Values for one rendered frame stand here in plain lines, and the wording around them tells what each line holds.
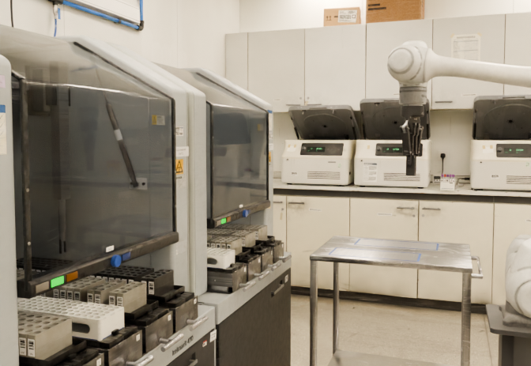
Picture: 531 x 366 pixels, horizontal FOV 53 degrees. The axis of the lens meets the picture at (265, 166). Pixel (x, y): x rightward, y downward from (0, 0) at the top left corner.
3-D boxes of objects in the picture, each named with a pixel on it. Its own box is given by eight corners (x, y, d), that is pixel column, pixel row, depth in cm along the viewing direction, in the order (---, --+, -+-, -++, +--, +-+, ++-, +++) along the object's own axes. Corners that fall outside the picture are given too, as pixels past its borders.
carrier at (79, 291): (100, 298, 153) (99, 277, 153) (106, 299, 152) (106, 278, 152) (73, 310, 142) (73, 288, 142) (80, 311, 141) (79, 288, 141)
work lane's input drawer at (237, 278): (73, 277, 209) (73, 254, 208) (95, 268, 222) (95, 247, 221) (243, 295, 184) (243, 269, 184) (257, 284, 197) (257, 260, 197)
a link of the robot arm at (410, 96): (431, 88, 178) (431, 106, 178) (407, 89, 184) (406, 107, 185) (419, 86, 171) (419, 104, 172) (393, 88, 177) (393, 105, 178)
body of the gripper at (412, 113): (417, 103, 172) (416, 132, 173) (428, 105, 179) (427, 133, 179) (396, 104, 177) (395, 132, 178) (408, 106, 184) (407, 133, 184)
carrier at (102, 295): (120, 300, 151) (120, 279, 150) (126, 301, 150) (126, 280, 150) (94, 313, 140) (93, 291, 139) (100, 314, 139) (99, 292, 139)
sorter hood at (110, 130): (-145, 277, 123) (-157, -1, 119) (45, 232, 180) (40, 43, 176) (31, 299, 105) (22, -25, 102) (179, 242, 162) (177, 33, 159)
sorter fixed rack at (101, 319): (1, 330, 132) (0, 306, 132) (31, 318, 141) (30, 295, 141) (100, 346, 122) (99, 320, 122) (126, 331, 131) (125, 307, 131)
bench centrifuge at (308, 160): (280, 184, 428) (280, 104, 424) (303, 179, 485) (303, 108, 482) (348, 186, 407) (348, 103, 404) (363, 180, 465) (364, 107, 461)
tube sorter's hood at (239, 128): (93, 220, 204) (90, 54, 200) (171, 202, 261) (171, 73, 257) (214, 228, 186) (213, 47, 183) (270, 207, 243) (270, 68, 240)
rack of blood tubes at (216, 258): (152, 266, 198) (152, 249, 198) (166, 259, 208) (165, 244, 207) (224, 272, 188) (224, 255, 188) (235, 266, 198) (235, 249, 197)
